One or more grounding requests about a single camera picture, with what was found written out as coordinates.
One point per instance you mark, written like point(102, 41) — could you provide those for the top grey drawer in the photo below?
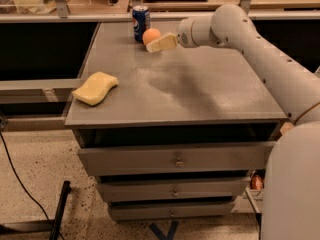
point(175, 158)

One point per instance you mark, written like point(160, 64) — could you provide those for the black tool handle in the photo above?
point(258, 214)

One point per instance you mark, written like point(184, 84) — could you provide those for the bottom grey drawer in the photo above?
point(170, 210)

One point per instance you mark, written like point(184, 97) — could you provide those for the metal rail frame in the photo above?
point(115, 10)

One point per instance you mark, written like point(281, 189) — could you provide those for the black metal stand leg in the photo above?
point(51, 225)

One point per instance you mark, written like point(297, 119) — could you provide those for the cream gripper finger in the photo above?
point(167, 41)

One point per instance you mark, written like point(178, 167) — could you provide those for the middle grey drawer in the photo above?
point(172, 189)

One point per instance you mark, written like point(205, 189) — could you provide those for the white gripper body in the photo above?
point(185, 35)

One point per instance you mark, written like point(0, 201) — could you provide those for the cardboard box with snacks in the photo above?
point(241, 203)

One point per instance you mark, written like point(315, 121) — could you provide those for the grey drawer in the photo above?
point(175, 158)
point(170, 210)
point(172, 189)

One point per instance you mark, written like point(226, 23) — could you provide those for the orange fruit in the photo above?
point(150, 35)

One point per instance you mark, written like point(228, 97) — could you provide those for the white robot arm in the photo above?
point(291, 204)

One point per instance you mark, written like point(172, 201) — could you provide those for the blue Pepsi soda can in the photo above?
point(141, 21)

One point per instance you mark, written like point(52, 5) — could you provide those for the yellow sponge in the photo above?
point(95, 88)

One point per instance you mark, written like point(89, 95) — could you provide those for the grey drawer cabinet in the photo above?
point(178, 97)

